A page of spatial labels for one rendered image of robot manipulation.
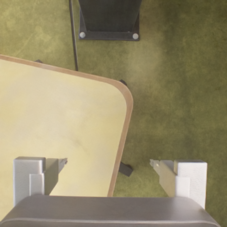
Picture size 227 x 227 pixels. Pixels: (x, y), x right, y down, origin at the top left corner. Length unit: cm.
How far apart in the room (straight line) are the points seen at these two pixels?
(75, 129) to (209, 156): 80
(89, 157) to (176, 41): 79
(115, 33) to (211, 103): 48
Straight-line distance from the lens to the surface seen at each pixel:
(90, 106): 57
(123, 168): 115
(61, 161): 16
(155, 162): 17
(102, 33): 121
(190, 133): 124
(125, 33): 121
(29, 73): 59
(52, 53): 123
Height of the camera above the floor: 119
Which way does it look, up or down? 88 degrees down
